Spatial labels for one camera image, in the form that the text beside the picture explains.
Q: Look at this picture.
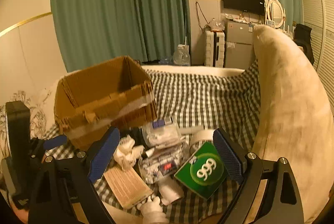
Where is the white tissue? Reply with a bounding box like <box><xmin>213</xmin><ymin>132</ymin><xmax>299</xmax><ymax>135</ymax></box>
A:
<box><xmin>113</xmin><ymin>135</ymin><xmax>144</xmax><ymax>171</ymax></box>

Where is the green 999 medicine box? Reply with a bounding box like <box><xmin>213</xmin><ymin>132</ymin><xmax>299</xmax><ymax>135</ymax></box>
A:
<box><xmin>174</xmin><ymin>142</ymin><xmax>228</xmax><ymax>200</ymax></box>

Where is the silver blister pack bag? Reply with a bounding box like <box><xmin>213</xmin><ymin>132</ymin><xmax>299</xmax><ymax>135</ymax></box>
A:
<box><xmin>138</xmin><ymin>142</ymin><xmax>190</xmax><ymax>184</ymax></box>

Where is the white small bottle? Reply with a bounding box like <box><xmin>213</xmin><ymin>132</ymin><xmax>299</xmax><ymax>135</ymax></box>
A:
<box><xmin>157</xmin><ymin>176</ymin><xmax>184</xmax><ymax>206</ymax></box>

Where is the white tape roll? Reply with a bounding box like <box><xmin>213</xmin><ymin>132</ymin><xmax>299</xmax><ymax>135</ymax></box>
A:
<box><xmin>189</xmin><ymin>129</ymin><xmax>214</xmax><ymax>154</ymax></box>

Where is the clear plastic bag with items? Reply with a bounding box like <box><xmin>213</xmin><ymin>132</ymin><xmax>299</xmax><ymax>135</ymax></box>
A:
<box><xmin>142</xmin><ymin>116</ymin><xmax>184</xmax><ymax>149</ymax></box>

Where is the floral white bedsheet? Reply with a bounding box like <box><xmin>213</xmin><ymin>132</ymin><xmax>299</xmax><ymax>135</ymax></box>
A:
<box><xmin>1</xmin><ymin>81</ymin><xmax>60</xmax><ymax>159</ymax></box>

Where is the brown cardboard box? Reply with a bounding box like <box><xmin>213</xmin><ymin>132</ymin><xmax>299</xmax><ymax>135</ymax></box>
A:
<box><xmin>54</xmin><ymin>56</ymin><xmax>157</xmax><ymax>151</ymax></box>

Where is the large cream pillow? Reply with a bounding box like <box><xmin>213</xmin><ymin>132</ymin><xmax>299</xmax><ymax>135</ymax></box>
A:
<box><xmin>253</xmin><ymin>25</ymin><xmax>333</xmax><ymax>223</ymax></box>

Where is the green curtain left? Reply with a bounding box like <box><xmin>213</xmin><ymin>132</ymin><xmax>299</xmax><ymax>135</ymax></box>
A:
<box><xmin>50</xmin><ymin>0</ymin><xmax>191</xmax><ymax>72</ymax></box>

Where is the large clear water bottle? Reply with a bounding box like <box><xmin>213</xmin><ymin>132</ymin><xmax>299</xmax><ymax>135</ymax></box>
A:
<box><xmin>173</xmin><ymin>44</ymin><xmax>191</xmax><ymax>66</ymax></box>

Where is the black chair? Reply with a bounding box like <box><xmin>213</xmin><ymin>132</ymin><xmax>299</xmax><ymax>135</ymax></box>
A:
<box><xmin>293</xmin><ymin>23</ymin><xmax>315</xmax><ymax>65</ymax></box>

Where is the grey mini fridge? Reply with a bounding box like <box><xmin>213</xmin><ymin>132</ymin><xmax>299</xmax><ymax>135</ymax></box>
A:
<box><xmin>224</xmin><ymin>21</ymin><xmax>255</xmax><ymax>70</ymax></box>

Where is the white suitcase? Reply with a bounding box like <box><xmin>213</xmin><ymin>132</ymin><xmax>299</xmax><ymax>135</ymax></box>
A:
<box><xmin>204</xmin><ymin>31</ymin><xmax>225</xmax><ymax>68</ymax></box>

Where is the white round vanity mirror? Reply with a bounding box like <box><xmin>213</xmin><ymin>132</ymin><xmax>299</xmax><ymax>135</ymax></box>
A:
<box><xmin>266</xmin><ymin>0</ymin><xmax>286</xmax><ymax>29</ymax></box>

